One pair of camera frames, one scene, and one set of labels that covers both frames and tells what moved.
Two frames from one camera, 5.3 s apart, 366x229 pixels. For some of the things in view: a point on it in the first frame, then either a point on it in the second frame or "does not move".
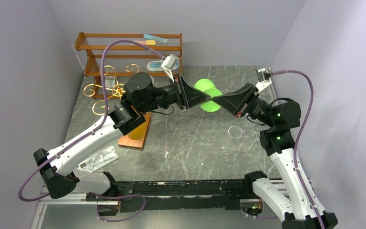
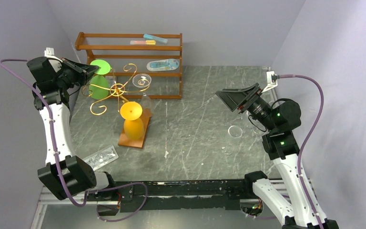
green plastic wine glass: x=208 y=87 → x=99 y=85
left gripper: x=193 y=97 → x=85 y=72
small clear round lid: x=235 y=131 does not move
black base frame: x=214 y=194 does not move
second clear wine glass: x=227 y=149 does not move
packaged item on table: x=100 y=160 does not move
